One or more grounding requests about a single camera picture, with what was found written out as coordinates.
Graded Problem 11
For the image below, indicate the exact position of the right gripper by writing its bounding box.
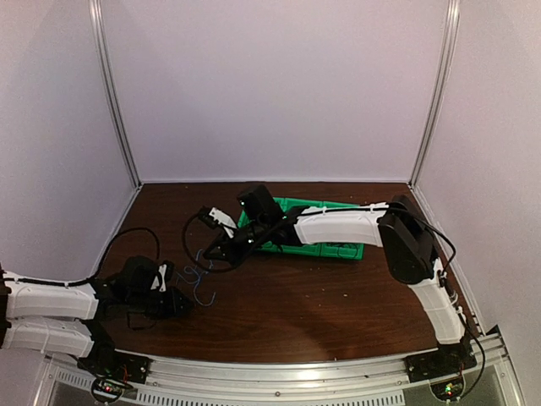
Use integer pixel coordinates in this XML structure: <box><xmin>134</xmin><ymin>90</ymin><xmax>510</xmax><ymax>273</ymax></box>
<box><xmin>205</xmin><ymin>217</ymin><xmax>271</xmax><ymax>265</ymax></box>

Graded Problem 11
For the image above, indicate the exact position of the blue cable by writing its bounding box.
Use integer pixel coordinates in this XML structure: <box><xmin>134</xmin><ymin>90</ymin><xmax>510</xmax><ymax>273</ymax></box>
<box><xmin>176</xmin><ymin>249</ymin><xmax>219</xmax><ymax>308</ymax></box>

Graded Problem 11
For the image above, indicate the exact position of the black thin cable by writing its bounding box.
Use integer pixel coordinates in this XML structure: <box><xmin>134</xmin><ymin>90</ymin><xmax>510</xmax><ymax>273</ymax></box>
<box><xmin>327</xmin><ymin>241</ymin><xmax>360</xmax><ymax>257</ymax></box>

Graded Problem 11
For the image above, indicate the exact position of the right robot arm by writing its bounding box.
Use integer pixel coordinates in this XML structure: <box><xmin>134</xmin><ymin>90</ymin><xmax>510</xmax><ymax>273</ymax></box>
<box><xmin>196</xmin><ymin>184</ymin><xmax>471</xmax><ymax>374</ymax></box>

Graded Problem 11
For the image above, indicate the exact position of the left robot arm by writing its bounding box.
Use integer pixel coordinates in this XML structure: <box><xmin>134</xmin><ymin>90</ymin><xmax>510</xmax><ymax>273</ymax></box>
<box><xmin>1</xmin><ymin>256</ymin><xmax>194</xmax><ymax>376</ymax></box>

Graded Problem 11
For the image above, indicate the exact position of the left green bin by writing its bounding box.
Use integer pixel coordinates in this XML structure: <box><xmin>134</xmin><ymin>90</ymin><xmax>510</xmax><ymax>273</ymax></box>
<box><xmin>238</xmin><ymin>197</ymin><xmax>287</xmax><ymax>253</ymax></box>

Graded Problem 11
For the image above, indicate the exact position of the green bin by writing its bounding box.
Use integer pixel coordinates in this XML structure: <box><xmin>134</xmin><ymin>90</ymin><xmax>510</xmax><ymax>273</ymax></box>
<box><xmin>276</xmin><ymin>198</ymin><xmax>323</xmax><ymax>257</ymax></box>
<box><xmin>320</xmin><ymin>201</ymin><xmax>364</xmax><ymax>261</ymax></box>
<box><xmin>238</xmin><ymin>197</ymin><xmax>287</xmax><ymax>253</ymax></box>

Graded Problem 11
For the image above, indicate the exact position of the middle green bin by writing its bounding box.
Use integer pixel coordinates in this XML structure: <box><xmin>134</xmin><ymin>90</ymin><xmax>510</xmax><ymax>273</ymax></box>
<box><xmin>276</xmin><ymin>198</ymin><xmax>323</xmax><ymax>257</ymax></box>

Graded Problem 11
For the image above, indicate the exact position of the right green bin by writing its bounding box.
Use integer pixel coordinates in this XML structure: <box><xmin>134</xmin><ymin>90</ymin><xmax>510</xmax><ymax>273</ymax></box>
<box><xmin>320</xmin><ymin>201</ymin><xmax>364</xmax><ymax>261</ymax></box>

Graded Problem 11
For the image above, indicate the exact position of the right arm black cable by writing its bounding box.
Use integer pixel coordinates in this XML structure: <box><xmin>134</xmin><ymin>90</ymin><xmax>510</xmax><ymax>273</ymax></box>
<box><xmin>182</xmin><ymin>211</ymin><xmax>242</xmax><ymax>272</ymax></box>

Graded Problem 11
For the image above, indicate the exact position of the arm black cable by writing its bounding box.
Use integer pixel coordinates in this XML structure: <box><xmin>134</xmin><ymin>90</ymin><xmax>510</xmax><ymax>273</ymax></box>
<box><xmin>182</xmin><ymin>211</ymin><xmax>242</xmax><ymax>272</ymax></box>
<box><xmin>16</xmin><ymin>228</ymin><xmax>161</xmax><ymax>288</ymax></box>

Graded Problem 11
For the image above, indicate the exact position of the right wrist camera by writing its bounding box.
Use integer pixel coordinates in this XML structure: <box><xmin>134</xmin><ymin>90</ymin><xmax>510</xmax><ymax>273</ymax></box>
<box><xmin>198</xmin><ymin>206</ymin><xmax>238</xmax><ymax>239</ymax></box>

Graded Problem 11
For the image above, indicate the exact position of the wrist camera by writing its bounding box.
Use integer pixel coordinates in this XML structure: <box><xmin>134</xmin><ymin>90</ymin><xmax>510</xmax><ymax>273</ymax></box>
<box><xmin>150</xmin><ymin>261</ymin><xmax>175</xmax><ymax>293</ymax></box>
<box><xmin>198</xmin><ymin>206</ymin><xmax>238</xmax><ymax>239</ymax></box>

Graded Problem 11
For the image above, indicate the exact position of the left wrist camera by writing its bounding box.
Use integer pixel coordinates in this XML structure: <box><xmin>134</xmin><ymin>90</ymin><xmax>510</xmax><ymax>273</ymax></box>
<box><xmin>150</xmin><ymin>261</ymin><xmax>175</xmax><ymax>293</ymax></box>

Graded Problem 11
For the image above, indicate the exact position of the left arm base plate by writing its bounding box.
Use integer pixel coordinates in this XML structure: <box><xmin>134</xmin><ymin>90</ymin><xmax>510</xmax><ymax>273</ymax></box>
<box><xmin>72</xmin><ymin>350</ymin><xmax>151</xmax><ymax>404</ymax></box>

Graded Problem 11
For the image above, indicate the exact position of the front aluminium rail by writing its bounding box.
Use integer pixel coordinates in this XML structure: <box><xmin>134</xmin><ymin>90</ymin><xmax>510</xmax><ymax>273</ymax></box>
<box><xmin>30</xmin><ymin>333</ymin><xmax>526</xmax><ymax>405</ymax></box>

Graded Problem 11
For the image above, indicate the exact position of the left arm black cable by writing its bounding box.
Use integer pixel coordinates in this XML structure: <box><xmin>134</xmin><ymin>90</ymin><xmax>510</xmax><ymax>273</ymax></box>
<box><xmin>16</xmin><ymin>228</ymin><xmax>161</xmax><ymax>288</ymax></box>

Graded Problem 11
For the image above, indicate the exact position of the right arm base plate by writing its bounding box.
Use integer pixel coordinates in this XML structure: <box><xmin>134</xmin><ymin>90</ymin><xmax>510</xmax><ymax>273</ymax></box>
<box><xmin>405</xmin><ymin>348</ymin><xmax>477</xmax><ymax>403</ymax></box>

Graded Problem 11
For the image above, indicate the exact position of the left aluminium post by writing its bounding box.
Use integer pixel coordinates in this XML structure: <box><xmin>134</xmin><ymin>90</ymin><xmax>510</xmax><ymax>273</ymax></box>
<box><xmin>88</xmin><ymin>0</ymin><xmax>142</xmax><ymax>189</ymax></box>

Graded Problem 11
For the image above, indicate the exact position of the aluminium post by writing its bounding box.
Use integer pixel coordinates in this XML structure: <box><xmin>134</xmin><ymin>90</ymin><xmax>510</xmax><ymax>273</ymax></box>
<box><xmin>408</xmin><ymin>0</ymin><xmax>461</xmax><ymax>189</ymax></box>
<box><xmin>88</xmin><ymin>0</ymin><xmax>142</xmax><ymax>189</ymax></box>

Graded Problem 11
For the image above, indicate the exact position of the right aluminium post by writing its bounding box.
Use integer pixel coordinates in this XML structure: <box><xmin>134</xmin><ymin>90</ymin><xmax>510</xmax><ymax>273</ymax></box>
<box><xmin>408</xmin><ymin>0</ymin><xmax>461</xmax><ymax>189</ymax></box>

